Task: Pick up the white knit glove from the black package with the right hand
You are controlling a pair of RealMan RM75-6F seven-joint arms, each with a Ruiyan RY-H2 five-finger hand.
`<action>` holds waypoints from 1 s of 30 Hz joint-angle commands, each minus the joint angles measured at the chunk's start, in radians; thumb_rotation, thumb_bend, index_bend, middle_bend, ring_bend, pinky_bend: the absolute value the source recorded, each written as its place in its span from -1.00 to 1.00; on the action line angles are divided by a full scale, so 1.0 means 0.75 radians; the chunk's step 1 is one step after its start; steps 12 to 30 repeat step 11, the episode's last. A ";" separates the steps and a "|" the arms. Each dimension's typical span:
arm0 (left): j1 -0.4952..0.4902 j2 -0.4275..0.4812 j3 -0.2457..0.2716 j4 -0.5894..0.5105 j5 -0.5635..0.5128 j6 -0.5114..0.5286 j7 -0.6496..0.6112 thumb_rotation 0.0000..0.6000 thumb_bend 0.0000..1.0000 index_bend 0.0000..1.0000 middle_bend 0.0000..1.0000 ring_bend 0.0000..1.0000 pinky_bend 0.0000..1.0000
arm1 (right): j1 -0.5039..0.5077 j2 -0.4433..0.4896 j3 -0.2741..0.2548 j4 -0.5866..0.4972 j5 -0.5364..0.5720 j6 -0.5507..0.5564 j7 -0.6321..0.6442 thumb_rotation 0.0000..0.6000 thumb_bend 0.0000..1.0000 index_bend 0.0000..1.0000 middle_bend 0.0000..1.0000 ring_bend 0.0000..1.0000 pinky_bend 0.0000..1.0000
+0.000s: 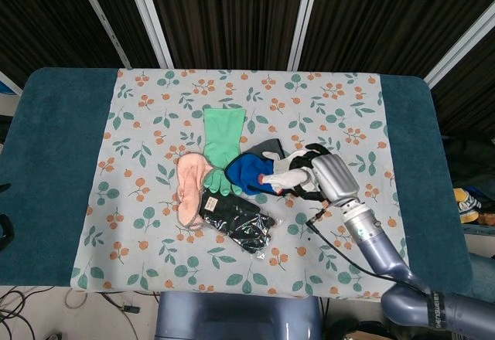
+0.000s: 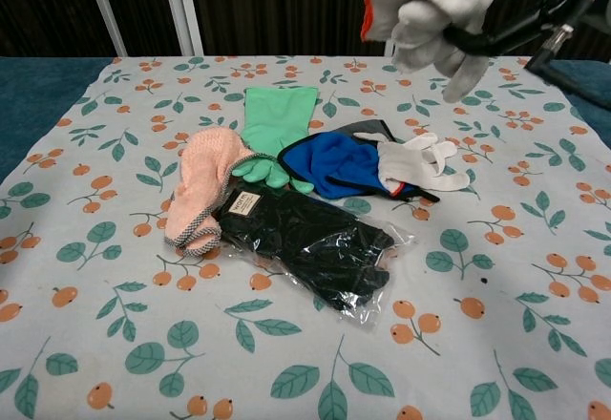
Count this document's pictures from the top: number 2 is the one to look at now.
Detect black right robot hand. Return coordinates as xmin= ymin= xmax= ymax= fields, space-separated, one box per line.
xmin=442 ymin=0 xmax=598 ymax=57

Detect white glove with orange cuff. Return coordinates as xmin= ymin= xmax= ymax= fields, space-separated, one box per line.
xmin=360 ymin=0 xmax=495 ymax=104

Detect white glove with red trim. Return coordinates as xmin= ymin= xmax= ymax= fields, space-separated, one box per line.
xmin=352 ymin=131 xmax=472 ymax=197

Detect green rubber glove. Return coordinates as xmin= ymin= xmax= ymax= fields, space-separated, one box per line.
xmin=232 ymin=85 xmax=320 ymax=195

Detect grey cloth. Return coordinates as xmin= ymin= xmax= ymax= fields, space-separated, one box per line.
xmin=332 ymin=118 xmax=398 ymax=145

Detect blue cloth with black trim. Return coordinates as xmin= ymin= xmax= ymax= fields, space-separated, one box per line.
xmin=277 ymin=132 xmax=441 ymax=203

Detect black gloves in plastic bag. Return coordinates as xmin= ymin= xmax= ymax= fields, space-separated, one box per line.
xmin=212 ymin=184 xmax=414 ymax=329

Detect pink knitted cloth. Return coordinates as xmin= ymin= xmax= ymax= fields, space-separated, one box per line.
xmin=163 ymin=128 xmax=263 ymax=257

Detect floral leaf and berry tablecloth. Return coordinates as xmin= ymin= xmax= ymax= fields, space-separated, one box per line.
xmin=0 ymin=55 xmax=611 ymax=420

